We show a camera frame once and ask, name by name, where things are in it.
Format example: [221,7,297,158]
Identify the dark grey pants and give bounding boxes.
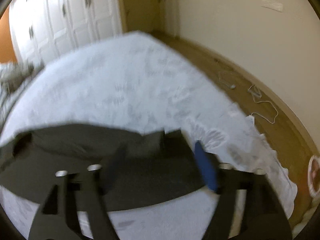
[1,124,204,211]

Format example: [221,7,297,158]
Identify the round white red fan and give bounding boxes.
[308,155,319,198]

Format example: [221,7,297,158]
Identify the grey clothes pile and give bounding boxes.
[1,62,44,94]

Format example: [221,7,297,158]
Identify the bed with butterfly sheet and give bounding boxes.
[1,32,297,239]

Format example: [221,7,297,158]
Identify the white wardrobe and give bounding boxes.
[9,0,123,64]

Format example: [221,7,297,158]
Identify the brown wooden door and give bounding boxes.
[119,0,180,37]

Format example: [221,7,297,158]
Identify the white cable on floor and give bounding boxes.
[217,71,279,125]

